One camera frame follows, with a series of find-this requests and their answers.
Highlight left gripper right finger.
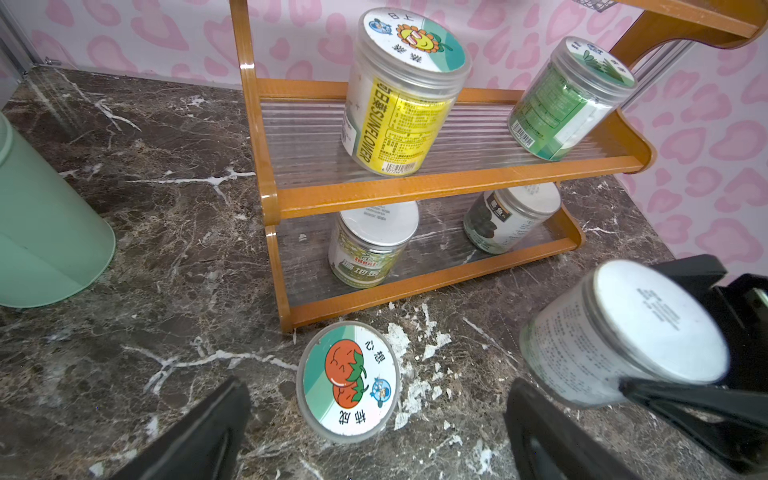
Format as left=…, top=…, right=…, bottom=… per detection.
left=504, top=378, right=637, bottom=480

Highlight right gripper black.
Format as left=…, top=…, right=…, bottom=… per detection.
left=620, top=254, right=767, bottom=474

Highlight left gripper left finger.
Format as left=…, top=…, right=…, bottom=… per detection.
left=112, top=377, right=251, bottom=479

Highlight white lid grey jar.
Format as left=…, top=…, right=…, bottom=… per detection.
left=520, top=260, right=730, bottom=408

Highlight tomato lid seed jar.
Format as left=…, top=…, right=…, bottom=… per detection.
left=296, top=321, right=401, bottom=444

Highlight green label seed jar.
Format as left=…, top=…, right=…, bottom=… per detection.
left=508, top=36, right=637, bottom=161

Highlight sunflower lid yellow jar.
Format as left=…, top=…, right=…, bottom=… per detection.
left=341, top=7, right=472, bottom=177

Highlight bottom left seed jar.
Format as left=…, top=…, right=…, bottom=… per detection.
left=328, top=201, right=420, bottom=289

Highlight wooden three-tier shelf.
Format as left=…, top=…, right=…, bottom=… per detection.
left=227, top=0, right=768, bottom=335

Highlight mint green pencil cup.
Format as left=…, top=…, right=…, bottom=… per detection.
left=1, top=117, right=116, bottom=308

